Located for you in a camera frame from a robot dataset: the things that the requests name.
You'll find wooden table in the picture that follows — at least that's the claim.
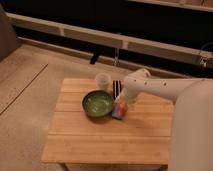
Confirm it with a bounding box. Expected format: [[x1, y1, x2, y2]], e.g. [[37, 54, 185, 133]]
[[42, 78, 173, 165]]

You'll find black striped block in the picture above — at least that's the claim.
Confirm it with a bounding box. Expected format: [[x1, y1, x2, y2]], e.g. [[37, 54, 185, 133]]
[[113, 80, 122, 99]]

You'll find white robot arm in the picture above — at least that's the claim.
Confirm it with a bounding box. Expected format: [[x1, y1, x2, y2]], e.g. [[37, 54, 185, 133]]
[[122, 69, 213, 171]]

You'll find green bowl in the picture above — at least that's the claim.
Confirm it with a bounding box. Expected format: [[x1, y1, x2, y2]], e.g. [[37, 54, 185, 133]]
[[82, 90, 114, 118]]

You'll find white window frame rail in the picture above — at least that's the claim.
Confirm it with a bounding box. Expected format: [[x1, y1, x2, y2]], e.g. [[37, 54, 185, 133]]
[[6, 13, 213, 64]]

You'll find blue sponge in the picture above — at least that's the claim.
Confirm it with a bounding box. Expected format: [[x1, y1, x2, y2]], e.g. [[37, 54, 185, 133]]
[[112, 101, 128, 120]]

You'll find orange pepper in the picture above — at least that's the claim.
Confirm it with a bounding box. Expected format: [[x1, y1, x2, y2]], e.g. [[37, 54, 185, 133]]
[[118, 101, 127, 114]]

